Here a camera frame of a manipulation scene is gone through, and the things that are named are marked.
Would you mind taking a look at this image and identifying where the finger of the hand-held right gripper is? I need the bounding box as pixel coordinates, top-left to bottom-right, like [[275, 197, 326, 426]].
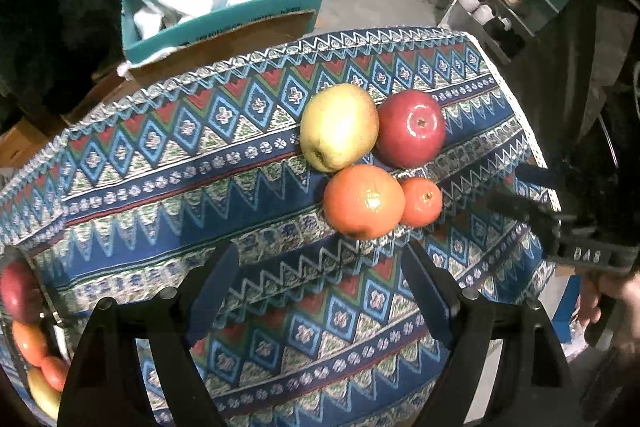
[[514, 163, 563, 188], [486, 189, 568, 260]]

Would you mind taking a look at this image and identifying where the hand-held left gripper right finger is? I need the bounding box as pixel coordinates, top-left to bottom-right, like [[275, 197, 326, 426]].
[[400, 243, 573, 427]]

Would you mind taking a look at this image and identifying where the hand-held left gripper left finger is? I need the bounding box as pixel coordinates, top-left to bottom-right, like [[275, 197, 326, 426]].
[[57, 241, 241, 427]]

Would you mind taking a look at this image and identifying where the large orange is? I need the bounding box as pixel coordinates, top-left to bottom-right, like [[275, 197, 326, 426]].
[[322, 164, 407, 239]]

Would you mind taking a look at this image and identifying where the large red apple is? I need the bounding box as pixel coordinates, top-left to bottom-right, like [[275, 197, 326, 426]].
[[374, 89, 447, 168]]

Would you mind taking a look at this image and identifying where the green glass bowl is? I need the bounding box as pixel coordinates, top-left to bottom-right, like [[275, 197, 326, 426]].
[[0, 244, 73, 425]]

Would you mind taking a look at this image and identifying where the large yellow apple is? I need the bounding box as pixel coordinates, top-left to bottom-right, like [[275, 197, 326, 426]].
[[299, 83, 381, 172]]

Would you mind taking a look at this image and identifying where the small red apple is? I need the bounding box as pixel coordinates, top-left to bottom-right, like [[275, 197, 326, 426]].
[[0, 259, 45, 325]]

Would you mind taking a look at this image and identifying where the small yellow apple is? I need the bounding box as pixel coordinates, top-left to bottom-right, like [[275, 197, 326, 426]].
[[26, 367, 63, 420]]

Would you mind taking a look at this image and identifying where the person's right hand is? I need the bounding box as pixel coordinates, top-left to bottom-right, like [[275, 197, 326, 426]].
[[575, 269, 640, 328]]

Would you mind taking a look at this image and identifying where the blue patterned tablecloth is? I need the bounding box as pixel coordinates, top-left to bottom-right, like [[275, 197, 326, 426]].
[[0, 26, 558, 427]]

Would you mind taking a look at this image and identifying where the large cardboard box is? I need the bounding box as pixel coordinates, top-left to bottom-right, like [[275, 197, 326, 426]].
[[117, 7, 318, 82]]

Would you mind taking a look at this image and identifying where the teal box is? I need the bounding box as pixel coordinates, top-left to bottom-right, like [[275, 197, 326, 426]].
[[120, 0, 328, 64]]

